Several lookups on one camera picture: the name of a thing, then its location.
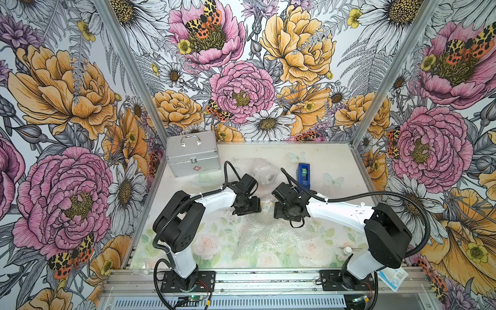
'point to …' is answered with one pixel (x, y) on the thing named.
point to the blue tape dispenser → (303, 174)
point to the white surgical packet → (393, 277)
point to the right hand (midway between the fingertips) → (282, 219)
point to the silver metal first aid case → (192, 154)
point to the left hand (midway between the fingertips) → (253, 215)
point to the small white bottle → (347, 250)
